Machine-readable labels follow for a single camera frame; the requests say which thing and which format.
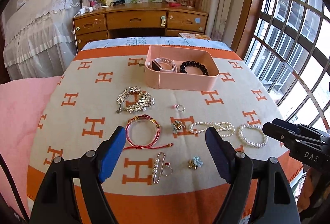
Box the white pearl bracelet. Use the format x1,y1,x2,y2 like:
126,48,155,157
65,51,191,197
237,123,269,149

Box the long pearl necklace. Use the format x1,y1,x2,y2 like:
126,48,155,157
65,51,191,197
188,120,236,139

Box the black bead bracelet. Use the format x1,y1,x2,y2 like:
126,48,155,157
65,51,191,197
179,59,210,76

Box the pink jewelry tray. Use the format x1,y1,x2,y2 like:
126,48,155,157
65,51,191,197
145,45,219,91

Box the pink smart watch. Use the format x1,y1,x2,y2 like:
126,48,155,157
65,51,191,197
151,57,177,72

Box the blue flower brooch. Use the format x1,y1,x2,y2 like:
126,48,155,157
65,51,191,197
188,156,204,170

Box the pearl safety pin brooch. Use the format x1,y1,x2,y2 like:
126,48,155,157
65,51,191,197
152,152,166,185

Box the window with metal bars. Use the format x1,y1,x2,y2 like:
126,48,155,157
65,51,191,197
236,0,329,131

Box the orange beige H-pattern blanket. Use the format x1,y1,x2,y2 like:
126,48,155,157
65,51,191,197
27,45,303,223

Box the gold flower brooch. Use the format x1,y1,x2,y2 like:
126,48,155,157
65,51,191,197
172,120,185,134

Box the blue tree-print bedsheet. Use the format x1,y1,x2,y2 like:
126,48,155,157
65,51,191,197
82,37,231,51

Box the food cover magazine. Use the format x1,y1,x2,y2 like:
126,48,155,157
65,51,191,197
178,33,212,41

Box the white lace covered piano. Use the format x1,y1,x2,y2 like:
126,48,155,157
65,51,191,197
3,0,81,80

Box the white power adapter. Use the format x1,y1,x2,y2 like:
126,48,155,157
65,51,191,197
79,6,93,15

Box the red box on desk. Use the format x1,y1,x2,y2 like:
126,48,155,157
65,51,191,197
168,2,181,8

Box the wooden desk with drawers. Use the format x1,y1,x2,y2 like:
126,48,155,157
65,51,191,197
74,2,208,50

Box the black flashlight on desk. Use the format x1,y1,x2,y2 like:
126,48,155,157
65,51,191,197
110,0,125,6

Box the silver red stone ring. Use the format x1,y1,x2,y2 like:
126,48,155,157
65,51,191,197
161,161,173,177

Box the red string gold bracelet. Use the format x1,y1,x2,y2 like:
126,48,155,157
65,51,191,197
123,114,174,150

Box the gold rhinestone leaf necklace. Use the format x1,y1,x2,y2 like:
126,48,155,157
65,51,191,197
116,86,156,114

